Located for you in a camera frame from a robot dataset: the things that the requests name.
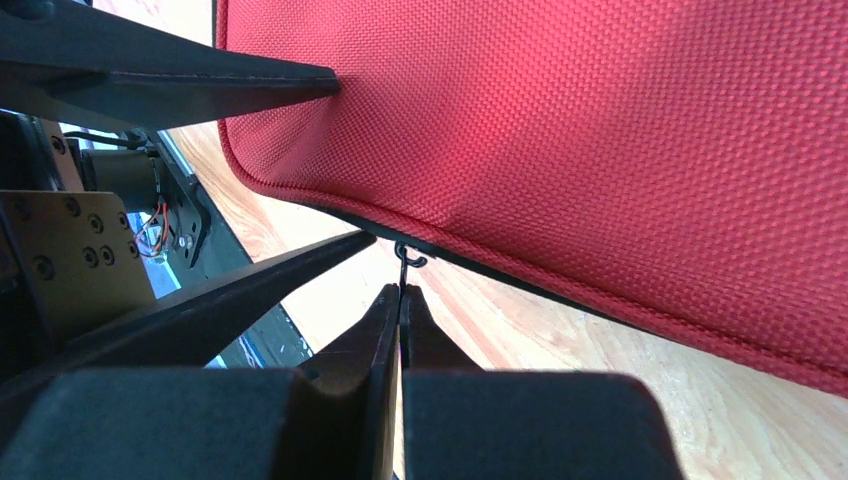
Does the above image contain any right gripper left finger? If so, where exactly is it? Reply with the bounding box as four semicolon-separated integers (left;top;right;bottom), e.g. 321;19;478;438
1;285;399;479

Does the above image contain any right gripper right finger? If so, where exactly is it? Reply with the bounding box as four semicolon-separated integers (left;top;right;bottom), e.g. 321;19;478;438
399;286;682;479

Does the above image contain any red black medicine case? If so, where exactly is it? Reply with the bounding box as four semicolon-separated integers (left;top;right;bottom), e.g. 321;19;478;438
216;1;847;396

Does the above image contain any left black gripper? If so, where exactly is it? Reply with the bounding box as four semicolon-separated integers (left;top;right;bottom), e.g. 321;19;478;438
1;110;376;424

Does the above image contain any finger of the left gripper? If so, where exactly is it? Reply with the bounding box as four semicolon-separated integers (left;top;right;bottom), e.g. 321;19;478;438
1;1;340;132

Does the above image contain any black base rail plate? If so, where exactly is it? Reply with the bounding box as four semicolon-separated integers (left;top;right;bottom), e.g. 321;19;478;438
158;129;316;370

